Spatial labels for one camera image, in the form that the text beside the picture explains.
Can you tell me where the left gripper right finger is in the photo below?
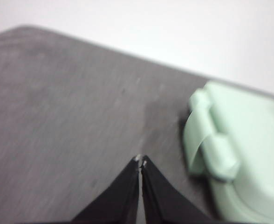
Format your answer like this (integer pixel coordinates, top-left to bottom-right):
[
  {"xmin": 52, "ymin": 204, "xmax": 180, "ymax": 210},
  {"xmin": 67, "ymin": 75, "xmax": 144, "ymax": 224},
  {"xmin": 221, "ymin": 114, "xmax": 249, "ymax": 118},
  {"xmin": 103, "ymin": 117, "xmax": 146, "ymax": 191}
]
[{"xmin": 139, "ymin": 154, "xmax": 216, "ymax": 224}]

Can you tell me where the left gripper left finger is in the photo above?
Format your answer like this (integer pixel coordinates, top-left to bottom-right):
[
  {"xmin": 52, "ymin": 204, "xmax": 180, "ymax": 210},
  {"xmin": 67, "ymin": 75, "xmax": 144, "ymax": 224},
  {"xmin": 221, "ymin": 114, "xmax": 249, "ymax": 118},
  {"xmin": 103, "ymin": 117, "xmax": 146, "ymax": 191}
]
[{"xmin": 69, "ymin": 154, "xmax": 142, "ymax": 224}]

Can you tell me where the mint green hinged griddle lid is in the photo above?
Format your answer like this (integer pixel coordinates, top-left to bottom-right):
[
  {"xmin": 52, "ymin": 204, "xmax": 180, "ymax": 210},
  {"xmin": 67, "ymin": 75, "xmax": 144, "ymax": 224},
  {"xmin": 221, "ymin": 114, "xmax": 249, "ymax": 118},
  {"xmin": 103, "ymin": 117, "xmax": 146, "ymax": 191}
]
[{"xmin": 203, "ymin": 80, "xmax": 274, "ymax": 206}]

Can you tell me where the mint green breakfast machine base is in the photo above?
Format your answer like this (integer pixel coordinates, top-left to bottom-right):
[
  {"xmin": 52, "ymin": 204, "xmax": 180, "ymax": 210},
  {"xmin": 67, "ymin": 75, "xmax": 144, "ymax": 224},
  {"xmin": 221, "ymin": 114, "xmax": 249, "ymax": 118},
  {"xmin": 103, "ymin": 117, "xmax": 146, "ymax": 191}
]
[{"xmin": 182, "ymin": 90, "xmax": 274, "ymax": 224}]

